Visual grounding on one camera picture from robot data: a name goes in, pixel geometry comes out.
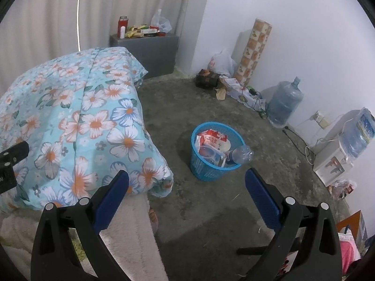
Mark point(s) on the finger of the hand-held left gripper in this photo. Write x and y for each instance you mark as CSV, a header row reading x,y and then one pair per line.
x,y
16,153

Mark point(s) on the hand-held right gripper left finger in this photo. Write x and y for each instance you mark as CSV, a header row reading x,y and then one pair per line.
x,y
112,199

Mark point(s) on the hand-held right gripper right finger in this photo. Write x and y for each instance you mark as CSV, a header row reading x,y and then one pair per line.
x,y
262,199

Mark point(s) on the clear bottle with blue label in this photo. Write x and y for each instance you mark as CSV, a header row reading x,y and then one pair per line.
x,y
240,154

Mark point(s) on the blue plastic basket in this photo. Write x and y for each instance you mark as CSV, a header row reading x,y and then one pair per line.
x,y
205,172

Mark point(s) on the white plush blanket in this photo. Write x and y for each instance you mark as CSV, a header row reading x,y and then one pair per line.
x,y
131,240

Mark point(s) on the person's foot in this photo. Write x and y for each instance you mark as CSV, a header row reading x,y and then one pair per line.
x,y
153,219

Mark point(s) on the white water dispenser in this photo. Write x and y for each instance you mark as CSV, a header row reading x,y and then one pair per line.
x,y
331,164

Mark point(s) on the floral blue blanket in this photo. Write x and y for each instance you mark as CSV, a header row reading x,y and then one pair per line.
x,y
88,123

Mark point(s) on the small clear plastic bag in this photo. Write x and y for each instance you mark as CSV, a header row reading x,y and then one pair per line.
x,y
342,190

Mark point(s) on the orange cardboard box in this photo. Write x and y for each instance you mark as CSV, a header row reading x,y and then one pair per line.
x,y
350,221

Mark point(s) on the empty blue water jug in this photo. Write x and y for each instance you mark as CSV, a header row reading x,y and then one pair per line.
x,y
285,102

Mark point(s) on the pink cloth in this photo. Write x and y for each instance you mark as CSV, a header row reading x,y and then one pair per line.
x,y
350,251

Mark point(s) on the printed white plastic bag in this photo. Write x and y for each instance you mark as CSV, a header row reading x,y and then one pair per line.
x,y
243,93

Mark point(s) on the brown paper bag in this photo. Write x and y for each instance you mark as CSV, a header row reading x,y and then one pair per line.
x,y
220,94

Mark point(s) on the blue labelled water jug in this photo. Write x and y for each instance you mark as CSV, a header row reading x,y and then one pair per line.
x,y
359,134

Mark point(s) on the white curtain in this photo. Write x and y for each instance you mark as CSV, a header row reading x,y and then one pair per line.
x,y
44,20

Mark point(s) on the patterned paper roll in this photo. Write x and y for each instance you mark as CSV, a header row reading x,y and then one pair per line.
x,y
253,49

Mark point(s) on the grey nightstand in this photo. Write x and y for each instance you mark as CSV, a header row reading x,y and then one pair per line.
x,y
152,52

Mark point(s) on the small white bottle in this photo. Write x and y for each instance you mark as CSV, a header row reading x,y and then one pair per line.
x,y
122,32

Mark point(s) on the red thermos flask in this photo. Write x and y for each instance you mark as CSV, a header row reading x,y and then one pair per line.
x,y
123,22

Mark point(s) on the white wall socket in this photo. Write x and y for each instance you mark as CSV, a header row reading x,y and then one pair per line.
x,y
320,120

